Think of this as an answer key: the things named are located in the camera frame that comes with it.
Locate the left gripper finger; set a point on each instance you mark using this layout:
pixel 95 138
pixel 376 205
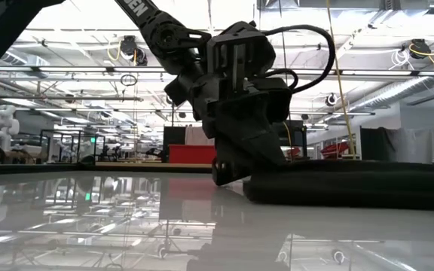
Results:
pixel 239 154

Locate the black towel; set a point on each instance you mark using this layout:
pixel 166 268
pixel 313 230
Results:
pixel 352 184

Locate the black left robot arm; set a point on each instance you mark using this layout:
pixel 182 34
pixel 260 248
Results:
pixel 153 22

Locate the red panel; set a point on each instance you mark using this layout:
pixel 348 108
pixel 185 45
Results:
pixel 190 154

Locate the black upright panel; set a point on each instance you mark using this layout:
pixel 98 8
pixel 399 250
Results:
pixel 173 135

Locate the red storage rack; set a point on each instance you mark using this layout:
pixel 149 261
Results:
pixel 334 150

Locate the grey curtain partition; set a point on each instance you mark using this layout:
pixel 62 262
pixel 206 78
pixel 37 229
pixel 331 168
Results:
pixel 413 145

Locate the white humanoid robot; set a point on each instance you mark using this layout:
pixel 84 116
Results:
pixel 4 124

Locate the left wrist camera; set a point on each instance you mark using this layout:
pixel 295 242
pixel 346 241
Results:
pixel 239 45

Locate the silver ventilation duct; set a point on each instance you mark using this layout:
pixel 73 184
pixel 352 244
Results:
pixel 398 92

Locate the black metal table frame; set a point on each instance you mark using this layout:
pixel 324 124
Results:
pixel 32 169

